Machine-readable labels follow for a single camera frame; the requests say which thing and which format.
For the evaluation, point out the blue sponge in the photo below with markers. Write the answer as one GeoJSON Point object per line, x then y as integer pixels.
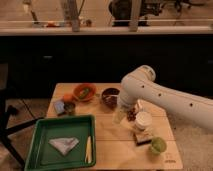
{"type": "Point", "coordinates": [59, 107]}

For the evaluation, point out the white cup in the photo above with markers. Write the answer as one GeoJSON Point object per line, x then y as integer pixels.
{"type": "Point", "coordinates": [143, 120]}

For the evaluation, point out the green cup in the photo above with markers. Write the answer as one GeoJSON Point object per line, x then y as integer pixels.
{"type": "Point", "coordinates": [158, 145]}

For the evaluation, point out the green plastic tray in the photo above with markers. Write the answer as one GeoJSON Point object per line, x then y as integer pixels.
{"type": "Point", "coordinates": [44, 157]}

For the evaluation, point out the folded grey cloth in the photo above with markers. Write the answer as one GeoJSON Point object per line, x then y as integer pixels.
{"type": "Point", "coordinates": [64, 145]}

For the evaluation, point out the silver fork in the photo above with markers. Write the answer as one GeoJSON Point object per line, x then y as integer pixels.
{"type": "Point", "coordinates": [110, 96]}

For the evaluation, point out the orange fruit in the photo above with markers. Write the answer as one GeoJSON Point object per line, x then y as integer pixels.
{"type": "Point", "coordinates": [67, 98]}

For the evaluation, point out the black chair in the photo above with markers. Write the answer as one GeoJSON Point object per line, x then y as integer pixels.
{"type": "Point", "coordinates": [5, 113]}

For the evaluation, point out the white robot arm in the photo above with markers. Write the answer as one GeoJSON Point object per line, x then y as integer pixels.
{"type": "Point", "coordinates": [139, 84]}

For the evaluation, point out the green item in orange bowl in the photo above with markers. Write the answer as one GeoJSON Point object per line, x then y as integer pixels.
{"type": "Point", "coordinates": [84, 93]}

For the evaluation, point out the small metal cup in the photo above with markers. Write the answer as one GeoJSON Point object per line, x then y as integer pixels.
{"type": "Point", "coordinates": [69, 108]}

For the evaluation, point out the orange bowl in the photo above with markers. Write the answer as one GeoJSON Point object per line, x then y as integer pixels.
{"type": "Point", "coordinates": [80, 87]}

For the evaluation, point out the black handled knife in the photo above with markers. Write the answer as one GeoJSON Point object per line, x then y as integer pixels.
{"type": "Point", "coordinates": [139, 105]}

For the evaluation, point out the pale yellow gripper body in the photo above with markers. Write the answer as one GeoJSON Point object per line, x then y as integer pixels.
{"type": "Point", "coordinates": [119, 115]}

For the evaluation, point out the dark brown bowl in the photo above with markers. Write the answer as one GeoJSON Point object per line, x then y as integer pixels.
{"type": "Point", "coordinates": [110, 102]}

